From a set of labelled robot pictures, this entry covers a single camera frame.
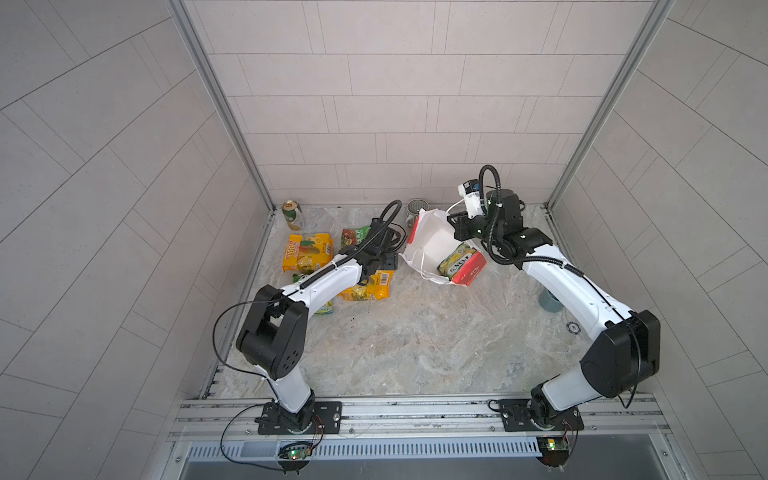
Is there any green red snack bag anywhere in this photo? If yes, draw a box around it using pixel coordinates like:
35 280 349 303
340 225 370 247

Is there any yellow barcode snack bag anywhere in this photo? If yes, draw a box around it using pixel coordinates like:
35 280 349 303
339 270 394 301

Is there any white red printed paper bag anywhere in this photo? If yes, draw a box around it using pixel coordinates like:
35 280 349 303
400 209 487 286

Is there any green yellow Fox's candy bag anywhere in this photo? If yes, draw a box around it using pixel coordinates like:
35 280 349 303
438 242 477 280

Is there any yellow orange snack bag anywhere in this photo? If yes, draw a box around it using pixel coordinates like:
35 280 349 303
282 233 334 274

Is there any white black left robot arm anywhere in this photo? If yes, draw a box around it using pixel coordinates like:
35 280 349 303
235 200 404 432

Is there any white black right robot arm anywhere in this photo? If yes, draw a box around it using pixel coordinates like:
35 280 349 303
448 165 661 430

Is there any grey ribbed ceramic mug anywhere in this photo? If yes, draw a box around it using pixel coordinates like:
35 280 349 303
406 199 429 228

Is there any blue-grey ceramic cup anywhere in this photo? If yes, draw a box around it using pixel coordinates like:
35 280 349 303
538 289 564 313

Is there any green white drink can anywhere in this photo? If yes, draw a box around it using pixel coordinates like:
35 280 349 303
281 200 304 231

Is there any left circuit board green LED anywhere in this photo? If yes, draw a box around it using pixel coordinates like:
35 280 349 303
277 441 313 461

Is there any right circuit board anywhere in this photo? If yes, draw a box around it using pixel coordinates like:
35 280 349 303
536 436 571 468

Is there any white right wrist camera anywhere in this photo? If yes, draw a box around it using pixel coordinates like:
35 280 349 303
458 179 484 219

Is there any black cable left base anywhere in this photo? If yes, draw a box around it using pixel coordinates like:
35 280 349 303
211 299 274 382

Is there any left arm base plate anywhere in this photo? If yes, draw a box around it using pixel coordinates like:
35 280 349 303
255 399 342 435

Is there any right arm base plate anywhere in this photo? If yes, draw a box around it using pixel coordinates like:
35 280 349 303
488 399 585 432

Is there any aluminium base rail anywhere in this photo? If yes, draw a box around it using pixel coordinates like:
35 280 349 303
168 394 671 440

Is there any aluminium corner post right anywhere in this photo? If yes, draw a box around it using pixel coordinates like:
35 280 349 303
545 0 675 212

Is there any aluminium corner post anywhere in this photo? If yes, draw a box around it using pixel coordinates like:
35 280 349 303
545 0 675 212
166 0 276 215

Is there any aluminium corner post left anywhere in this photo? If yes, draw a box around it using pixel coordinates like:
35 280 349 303
166 0 276 215

